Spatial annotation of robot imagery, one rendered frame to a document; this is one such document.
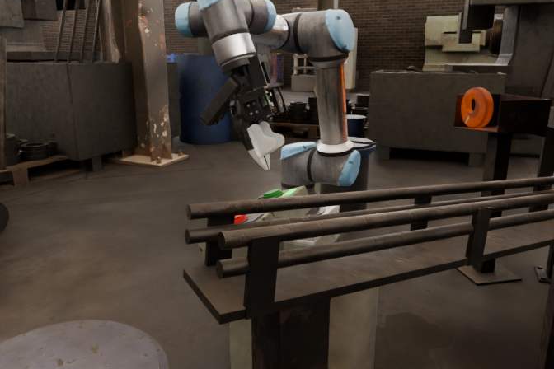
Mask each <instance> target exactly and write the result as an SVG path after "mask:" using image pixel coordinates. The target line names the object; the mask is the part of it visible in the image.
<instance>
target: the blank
mask: <svg viewBox="0 0 554 369"><path fill-rule="evenodd" d="M473 98H474V100H475V103H476V105H475V109H474V111H472V99H473ZM493 110H494V103H493V99H492V96H491V94H490V92H489V91H488V90H487V89H485V88H481V87H477V88H472V89H470V90H468V91H467V92H466V93H465V95H464V97H463V98H462V103H461V115H462V120H463V122H464V123H465V125H466V126H468V127H469V128H483V127H485V126H486V125H487V124H488V123H489V122H490V120H491V117H492V115H493Z"/></svg>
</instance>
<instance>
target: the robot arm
mask: <svg viewBox="0 0 554 369"><path fill-rule="evenodd" d="M197 1H198V2H188V3H183V4H181V5H180V6H179V7H178V8H177V9H176V14H175V23H176V28H177V29H178V31H179V32H180V33H181V34H182V35H183V36H185V37H193V38H197V37H207V38H210V41H211V44H212V47H213V50H214V54H215V57H216V59H217V62H218V65H219V66H220V67H221V70H222V73H223V75H229V74H232V75H233V77H230V78H229V79H228V80H227V81H226V82H225V84H224V85H223V87H222V88H221V89H220V91H219V92H218V94H217V95H216V96H215V97H214V98H213V100H212V101H211V102H210V104H209V105H208V107H207V108H206V109H205V110H204V112H203V114H202V115H201V116H200V119H201V120H202V122H203V123H204V124H205V125H206V126H207V127H208V126H211V125H216V124H219V123H220V122H221V121H222V119H223V118H224V116H225V114H226V113H227V112H228V111H229V110H231V114H232V119H233V122H234V125H235V129H236V131H237V135H238V137H239V138H240V140H241V141H242V144H243V145H244V147H245V149H246V150H247V151H249V153H250V155H251V156H252V157H253V158H254V160H255V161H256V162H257V163H258V164H259V165H260V166H261V167H262V168H263V169H264V170H269V169H270V153H272V152H273V151H274V150H276V149H277V148H279V147H281V146H282V145H284V136H283V135H282V134H279V133H273V132H272V131H271V129H270V125H269V124H268V123H267V122H265V121H264V120H263V119H266V118H270V117H273V116H276V115H278V114H279V113H282V112H284V111H285V110H287V107H286V104H285V102H284V98H283V95H282V92H281V90H280V87H279V84H278V85H275V83H271V82H270V78H269V75H268V72H267V70H266V67H265V63H266V62H268V60H267V57H266V55H265V54H263V55H261V56H260V55H259V54H257V55H256V51H255V48H254V45H253V43H254V44H263V45H264V46H265V47H266V48H268V49H276V50H280V51H284V52H289V53H295V54H308V60H309V62H310V63H311V64H312V65H313V66H314V68H315V78H316V87H317V106H318V116H319V126H320V136H321V141H320V142H319V143H318V144H317V147H316V144H315V143H314V142H300V143H294V144H289V145H286V146H284V147H283V148H282V150H281V158H280V160H281V190H282V191H283V190H286V189H292V188H297V187H300V186H306V189H307V192H308V195H314V194H317V191H316V189H315V183H320V184H327V185H337V186H350V185H352V184H353V183H354V181H355V180H356V177H357V175H358V173H359V167H360V153H359V152H358V151H356V150H354V145H353V143H352V142H351V141H350V140H349V139H348V129H347V115H346V101H345V73H344V62H345V61H346V59H347V58H348V57H349V52H351V51H352V50H353V48H354V41H355V34H354V25H353V22H352V20H351V18H350V16H349V14H348V13H347V12H345V11H343V10H331V9H329V10H327V11H318V12H298V13H293V14H286V15H276V10H275V7H274V5H273V3H272V2H271V1H269V0H197ZM278 92H279V93H278ZM279 94H280V97H281V100H282V102H283V105H282V103H281V100H280V98H279ZM249 125H250V126H251V127H249Z"/></svg>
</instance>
